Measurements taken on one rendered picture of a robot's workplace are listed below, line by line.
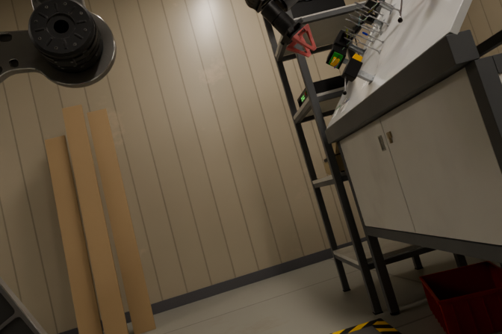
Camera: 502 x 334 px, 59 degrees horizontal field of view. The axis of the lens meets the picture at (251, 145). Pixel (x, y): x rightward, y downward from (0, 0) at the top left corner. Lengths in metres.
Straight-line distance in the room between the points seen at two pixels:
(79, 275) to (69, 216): 0.41
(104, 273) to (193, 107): 1.52
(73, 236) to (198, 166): 1.11
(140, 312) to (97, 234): 0.60
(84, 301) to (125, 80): 1.77
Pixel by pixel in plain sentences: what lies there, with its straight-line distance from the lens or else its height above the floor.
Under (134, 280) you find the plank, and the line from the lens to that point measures 3.29.
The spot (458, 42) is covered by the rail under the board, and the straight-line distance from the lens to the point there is 1.03.
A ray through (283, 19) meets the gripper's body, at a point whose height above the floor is 1.15.
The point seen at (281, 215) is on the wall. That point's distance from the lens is 3.83.
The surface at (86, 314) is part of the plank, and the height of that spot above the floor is 0.22.
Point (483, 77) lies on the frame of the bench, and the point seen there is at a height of 0.76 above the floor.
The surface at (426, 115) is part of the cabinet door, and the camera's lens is 1.26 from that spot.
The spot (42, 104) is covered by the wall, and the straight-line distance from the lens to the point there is 4.01.
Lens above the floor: 0.65
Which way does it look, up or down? 7 degrees up
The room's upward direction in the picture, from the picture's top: 16 degrees counter-clockwise
